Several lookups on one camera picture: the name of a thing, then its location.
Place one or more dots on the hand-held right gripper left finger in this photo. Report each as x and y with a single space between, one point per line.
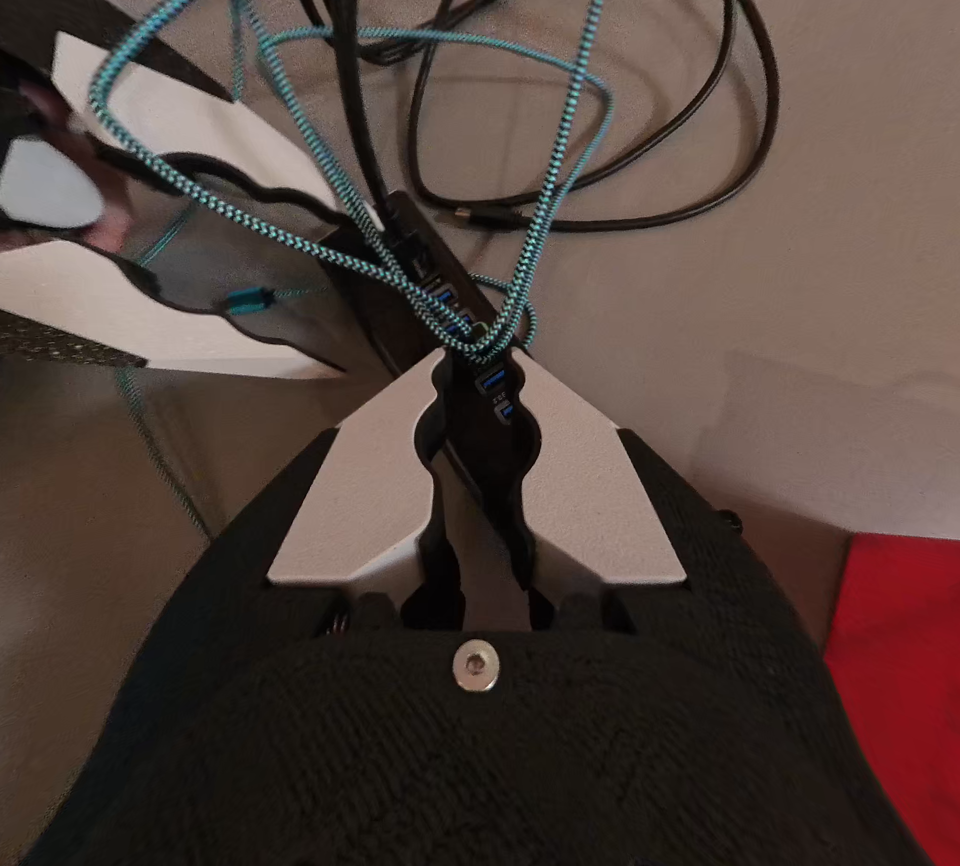
352 506

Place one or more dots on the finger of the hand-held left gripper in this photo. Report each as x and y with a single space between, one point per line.
90 311
187 116

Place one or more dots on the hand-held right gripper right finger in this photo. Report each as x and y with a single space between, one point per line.
600 506

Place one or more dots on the black usb hub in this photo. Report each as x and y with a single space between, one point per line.
480 431

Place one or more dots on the person's left hand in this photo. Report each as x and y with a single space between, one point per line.
109 233

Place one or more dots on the red cloth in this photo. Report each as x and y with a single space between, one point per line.
900 693

